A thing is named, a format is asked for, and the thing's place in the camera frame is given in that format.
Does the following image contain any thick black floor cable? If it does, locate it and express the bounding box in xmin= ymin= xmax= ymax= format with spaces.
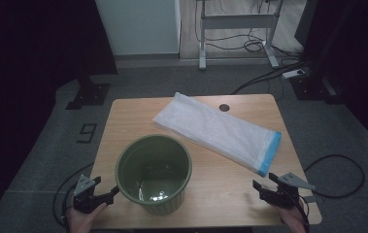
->
xmin=230 ymin=59 xmax=312 ymax=96

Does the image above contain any hand-held gripper cable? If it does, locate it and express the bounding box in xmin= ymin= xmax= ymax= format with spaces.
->
xmin=296 ymin=193 xmax=311 ymax=233
xmin=52 ymin=162 xmax=95 ymax=227

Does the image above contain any dark curtain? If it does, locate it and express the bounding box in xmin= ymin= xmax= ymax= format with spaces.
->
xmin=294 ymin=0 xmax=368 ymax=153
xmin=0 ymin=0 xmax=118 ymax=227

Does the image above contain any white metal desk frame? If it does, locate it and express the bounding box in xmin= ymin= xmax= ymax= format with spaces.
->
xmin=196 ymin=0 xmax=284 ymax=71

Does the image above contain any green plastic trash bin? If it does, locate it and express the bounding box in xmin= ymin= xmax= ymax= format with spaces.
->
xmin=115 ymin=134 xmax=193 ymax=216

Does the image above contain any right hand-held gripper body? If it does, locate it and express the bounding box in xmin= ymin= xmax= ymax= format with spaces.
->
xmin=260 ymin=172 xmax=316 ymax=210

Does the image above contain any right hand-held gripper cable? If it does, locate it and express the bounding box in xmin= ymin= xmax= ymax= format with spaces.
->
xmin=296 ymin=193 xmax=311 ymax=233

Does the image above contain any white bag with blue band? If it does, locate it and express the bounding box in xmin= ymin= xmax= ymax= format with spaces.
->
xmin=151 ymin=91 xmax=283 ymax=178

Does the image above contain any black stand base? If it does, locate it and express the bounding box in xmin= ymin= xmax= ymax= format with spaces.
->
xmin=65 ymin=76 xmax=112 ymax=111
xmin=289 ymin=72 xmax=345 ymax=105

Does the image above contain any person's right hand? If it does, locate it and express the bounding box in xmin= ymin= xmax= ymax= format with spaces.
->
xmin=275 ymin=206 xmax=307 ymax=233

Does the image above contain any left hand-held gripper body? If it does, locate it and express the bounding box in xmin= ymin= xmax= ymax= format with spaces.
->
xmin=72 ymin=174 xmax=107 ymax=215

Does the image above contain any white power strip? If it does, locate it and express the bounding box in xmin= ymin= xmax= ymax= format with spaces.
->
xmin=282 ymin=68 xmax=306 ymax=80

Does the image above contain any looped black floor cable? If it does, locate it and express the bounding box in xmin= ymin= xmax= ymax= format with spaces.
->
xmin=303 ymin=154 xmax=366 ymax=199

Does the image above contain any tangle of thin black cables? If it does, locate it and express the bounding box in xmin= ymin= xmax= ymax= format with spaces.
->
xmin=193 ymin=0 xmax=302 ymax=66

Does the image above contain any person's left hand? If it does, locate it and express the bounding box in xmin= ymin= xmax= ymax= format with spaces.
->
xmin=69 ymin=202 xmax=108 ymax=233

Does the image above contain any white cabinet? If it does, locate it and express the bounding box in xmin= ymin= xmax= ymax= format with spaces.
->
xmin=94 ymin=0 xmax=182 ymax=56

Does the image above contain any left hand-held gripper cable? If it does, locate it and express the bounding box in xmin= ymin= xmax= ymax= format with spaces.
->
xmin=52 ymin=162 xmax=95 ymax=227

